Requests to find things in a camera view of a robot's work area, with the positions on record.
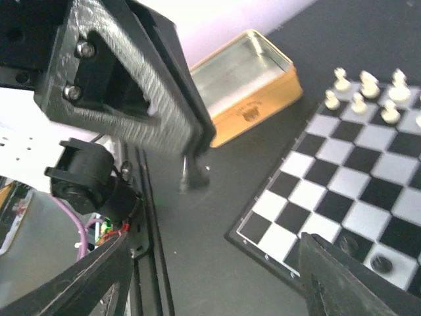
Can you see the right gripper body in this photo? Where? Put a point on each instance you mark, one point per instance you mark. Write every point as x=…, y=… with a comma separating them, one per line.
x=111, y=67

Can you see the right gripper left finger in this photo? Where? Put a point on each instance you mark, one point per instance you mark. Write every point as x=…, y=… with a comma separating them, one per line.
x=105, y=273

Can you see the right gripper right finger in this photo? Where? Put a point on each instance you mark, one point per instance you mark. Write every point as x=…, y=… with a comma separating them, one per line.
x=336, y=284

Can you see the black chess pawn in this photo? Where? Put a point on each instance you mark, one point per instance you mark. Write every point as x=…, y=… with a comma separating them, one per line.
x=348, y=245

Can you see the black chess piece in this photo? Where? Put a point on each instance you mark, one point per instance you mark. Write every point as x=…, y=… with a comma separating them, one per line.
x=381, y=264

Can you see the small circuit board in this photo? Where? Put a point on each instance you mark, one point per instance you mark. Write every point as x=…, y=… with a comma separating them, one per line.
x=110, y=231

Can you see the white chess pawn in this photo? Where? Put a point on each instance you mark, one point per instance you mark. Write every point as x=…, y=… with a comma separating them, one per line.
x=331, y=101
x=358, y=104
x=389, y=113

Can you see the white chess knight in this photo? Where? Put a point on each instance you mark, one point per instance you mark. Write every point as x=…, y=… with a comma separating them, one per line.
x=369, y=85

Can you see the white chess rook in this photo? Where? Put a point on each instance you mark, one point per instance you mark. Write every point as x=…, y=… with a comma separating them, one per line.
x=341, y=84

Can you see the white chess bishop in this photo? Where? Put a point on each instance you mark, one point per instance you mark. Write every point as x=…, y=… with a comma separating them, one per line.
x=399, y=92

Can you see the black and white chessboard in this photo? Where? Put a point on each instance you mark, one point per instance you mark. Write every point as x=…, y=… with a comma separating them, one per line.
x=346, y=174

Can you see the yellow metal tin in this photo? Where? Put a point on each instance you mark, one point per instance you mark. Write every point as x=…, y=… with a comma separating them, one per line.
x=244, y=83

